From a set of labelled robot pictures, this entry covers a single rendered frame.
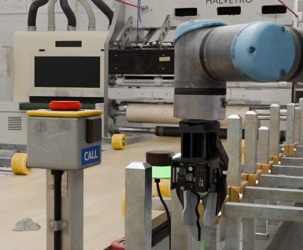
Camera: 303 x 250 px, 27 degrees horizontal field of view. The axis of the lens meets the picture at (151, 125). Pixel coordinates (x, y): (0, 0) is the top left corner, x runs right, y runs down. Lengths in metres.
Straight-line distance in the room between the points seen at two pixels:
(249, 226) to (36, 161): 1.33
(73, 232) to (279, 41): 0.42
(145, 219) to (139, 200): 0.03
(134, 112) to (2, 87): 7.33
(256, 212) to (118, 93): 2.62
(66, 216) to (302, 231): 3.28
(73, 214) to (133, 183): 0.26
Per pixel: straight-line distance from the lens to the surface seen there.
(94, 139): 0.75
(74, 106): 0.76
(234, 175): 1.74
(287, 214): 1.52
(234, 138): 1.73
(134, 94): 4.01
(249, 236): 2.02
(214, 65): 0.99
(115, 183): 2.18
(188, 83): 1.04
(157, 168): 1.25
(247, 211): 1.53
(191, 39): 1.04
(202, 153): 1.04
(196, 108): 1.03
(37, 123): 0.76
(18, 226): 1.53
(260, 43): 0.93
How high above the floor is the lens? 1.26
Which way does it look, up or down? 4 degrees down
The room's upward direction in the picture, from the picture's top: 1 degrees clockwise
